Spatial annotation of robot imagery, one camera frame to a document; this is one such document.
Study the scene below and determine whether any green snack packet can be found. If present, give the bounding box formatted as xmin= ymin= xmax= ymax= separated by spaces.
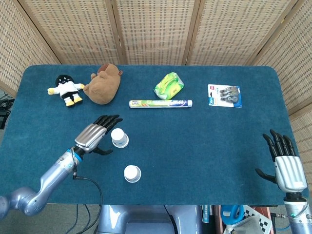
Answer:
xmin=153 ymin=72 xmax=185 ymax=100

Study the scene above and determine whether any correction tape blister pack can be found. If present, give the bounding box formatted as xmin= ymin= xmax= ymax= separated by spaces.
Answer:
xmin=207 ymin=84 xmax=243 ymax=108

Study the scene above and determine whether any grey-blue robot torso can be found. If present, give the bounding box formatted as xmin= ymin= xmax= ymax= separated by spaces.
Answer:
xmin=97 ymin=204 xmax=203 ymax=234

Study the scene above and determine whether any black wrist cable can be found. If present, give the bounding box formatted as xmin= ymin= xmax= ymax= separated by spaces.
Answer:
xmin=72 ymin=172 xmax=103 ymax=234

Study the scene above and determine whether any black white penguin plush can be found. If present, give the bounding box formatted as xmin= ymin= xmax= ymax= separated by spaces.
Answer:
xmin=47 ymin=74 xmax=85 ymax=107

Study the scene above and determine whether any black equipment with cables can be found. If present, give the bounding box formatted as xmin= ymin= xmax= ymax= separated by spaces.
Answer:
xmin=0 ymin=96 xmax=12 ymax=130

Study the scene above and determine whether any blue plastic reel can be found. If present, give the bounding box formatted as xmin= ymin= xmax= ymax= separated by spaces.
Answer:
xmin=221 ymin=204 xmax=245 ymax=225

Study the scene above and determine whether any woven rattan folding screen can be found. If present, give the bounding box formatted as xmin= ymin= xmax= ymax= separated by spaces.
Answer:
xmin=0 ymin=0 xmax=312 ymax=176

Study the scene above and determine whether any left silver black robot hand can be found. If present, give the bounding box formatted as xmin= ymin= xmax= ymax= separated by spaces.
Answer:
xmin=74 ymin=114 xmax=123 ymax=156

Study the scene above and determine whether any cling film roll box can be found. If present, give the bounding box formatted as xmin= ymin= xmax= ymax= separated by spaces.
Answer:
xmin=129 ymin=98 xmax=194 ymax=109

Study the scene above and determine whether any brown bear plush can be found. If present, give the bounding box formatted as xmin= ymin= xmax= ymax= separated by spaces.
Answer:
xmin=83 ymin=63 xmax=123 ymax=105

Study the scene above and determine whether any blue carpet table cover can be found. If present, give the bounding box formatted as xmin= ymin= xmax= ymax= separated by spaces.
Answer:
xmin=0 ymin=64 xmax=309 ymax=206

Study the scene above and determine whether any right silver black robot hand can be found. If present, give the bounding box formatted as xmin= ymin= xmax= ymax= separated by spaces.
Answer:
xmin=255 ymin=129 xmax=308 ymax=195

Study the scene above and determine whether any checkerboard calibration board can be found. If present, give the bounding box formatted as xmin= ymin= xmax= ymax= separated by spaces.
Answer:
xmin=243 ymin=205 xmax=273 ymax=234

